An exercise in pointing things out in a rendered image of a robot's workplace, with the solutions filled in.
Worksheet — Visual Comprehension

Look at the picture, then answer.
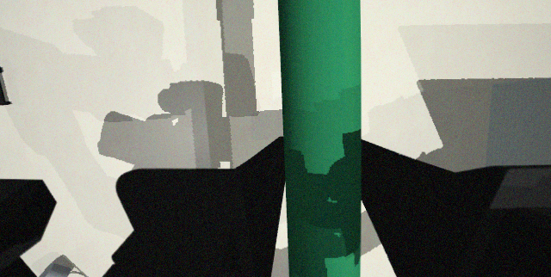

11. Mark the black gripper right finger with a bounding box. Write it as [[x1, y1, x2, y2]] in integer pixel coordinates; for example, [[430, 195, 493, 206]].
[[361, 140, 551, 277]]

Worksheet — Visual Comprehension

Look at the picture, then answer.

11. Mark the green cylinder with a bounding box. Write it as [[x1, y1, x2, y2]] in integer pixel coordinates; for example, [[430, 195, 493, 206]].
[[278, 0, 362, 277]]

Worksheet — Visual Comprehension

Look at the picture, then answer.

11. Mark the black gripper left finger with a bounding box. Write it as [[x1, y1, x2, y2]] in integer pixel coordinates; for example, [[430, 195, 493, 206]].
[[115, 137, 285, 277]]

